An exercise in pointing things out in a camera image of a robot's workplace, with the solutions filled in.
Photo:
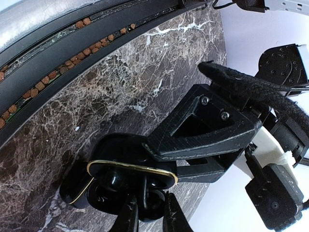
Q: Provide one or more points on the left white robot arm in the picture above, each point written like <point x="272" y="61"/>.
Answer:
<point x="281" y="72"/>

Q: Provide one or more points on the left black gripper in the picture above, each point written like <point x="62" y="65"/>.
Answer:
<point x="284" y="129"/>

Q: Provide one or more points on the black front frame rail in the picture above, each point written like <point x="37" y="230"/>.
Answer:
<point x="40" y="64"/>

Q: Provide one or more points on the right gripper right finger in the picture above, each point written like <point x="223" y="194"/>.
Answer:
<point x="174" y="219"/>

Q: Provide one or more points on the black charging case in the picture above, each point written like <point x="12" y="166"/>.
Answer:
<point x="121" y="165"/>

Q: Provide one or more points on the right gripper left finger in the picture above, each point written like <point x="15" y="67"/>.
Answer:
<point x="128" y="218"/>

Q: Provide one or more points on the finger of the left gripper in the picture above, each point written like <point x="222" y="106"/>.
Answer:
<point x="203" y="170"/>
<point x="203" y="124"/>

